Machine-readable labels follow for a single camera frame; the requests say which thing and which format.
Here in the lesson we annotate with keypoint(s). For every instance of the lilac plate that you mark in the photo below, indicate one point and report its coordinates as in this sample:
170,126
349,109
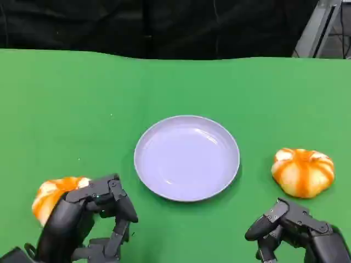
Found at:
186,161

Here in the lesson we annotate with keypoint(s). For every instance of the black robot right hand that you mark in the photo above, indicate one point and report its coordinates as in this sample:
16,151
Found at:
315,238

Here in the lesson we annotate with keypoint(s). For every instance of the orange and white bread roll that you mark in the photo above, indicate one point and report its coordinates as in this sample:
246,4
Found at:
301,175
50,193

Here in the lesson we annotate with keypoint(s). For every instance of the green table cloth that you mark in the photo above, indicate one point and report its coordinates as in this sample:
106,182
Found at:
82,109

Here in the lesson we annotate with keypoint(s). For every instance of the black backdrop curtain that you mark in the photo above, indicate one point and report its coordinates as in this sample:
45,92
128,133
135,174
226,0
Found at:
137,24

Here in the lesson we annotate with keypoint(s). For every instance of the grey metal frame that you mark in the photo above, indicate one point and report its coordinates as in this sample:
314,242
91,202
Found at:
315,30

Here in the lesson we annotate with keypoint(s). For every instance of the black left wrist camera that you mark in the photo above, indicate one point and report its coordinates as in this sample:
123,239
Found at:
13,256

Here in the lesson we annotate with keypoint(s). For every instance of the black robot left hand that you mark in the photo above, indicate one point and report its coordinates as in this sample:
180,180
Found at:
68,219

